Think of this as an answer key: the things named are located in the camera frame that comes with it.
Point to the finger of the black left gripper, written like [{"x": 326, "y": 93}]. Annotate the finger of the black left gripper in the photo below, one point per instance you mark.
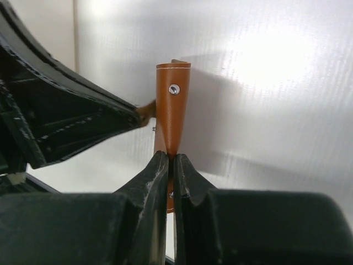
[{"x": 48, "y": 112}]

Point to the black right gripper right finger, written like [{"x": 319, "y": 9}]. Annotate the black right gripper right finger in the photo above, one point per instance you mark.
[{"x": 229, "y": 226}]

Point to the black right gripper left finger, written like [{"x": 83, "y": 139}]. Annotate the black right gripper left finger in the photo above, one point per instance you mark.
[{"x": 127, "y": 226}]

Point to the brown leather card holder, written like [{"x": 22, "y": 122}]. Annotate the brown leather card holder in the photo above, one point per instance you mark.
[{"x": 168, "y": 108}]

